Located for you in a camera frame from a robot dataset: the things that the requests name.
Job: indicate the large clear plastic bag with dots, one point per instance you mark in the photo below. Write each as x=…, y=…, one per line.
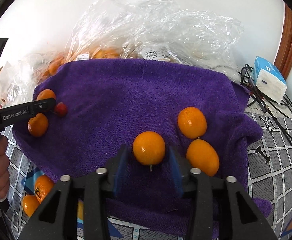
x=156, y=30

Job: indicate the small red fruit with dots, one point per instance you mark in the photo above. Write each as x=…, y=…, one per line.
x=61, y=109

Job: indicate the large orange with stem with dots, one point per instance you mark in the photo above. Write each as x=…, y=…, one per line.
x=42, y=187

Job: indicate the brown wooden door frame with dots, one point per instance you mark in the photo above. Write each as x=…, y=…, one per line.
x=283, y=59

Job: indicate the blue white tissue pack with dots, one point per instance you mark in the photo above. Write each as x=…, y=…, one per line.
x=269, y=80

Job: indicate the grey checkered tablecloth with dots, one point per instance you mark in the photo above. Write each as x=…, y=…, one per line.
x=270, y=177

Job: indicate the purple towel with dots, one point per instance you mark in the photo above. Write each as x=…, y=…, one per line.
x=111, y=101

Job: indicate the small orange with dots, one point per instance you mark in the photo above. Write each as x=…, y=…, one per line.
x=30, y=204
x=192, y=122
x=202, y=155
x=149, y=148

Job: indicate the bagged oranges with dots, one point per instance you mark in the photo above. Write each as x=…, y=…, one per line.
x=81, y=60

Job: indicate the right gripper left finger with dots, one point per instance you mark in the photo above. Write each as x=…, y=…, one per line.
x=56, y=217

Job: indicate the clear bag with fruit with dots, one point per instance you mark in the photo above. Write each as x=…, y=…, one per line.
x=19, y=79

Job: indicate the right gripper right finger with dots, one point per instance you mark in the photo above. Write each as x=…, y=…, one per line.
x=237, y=214

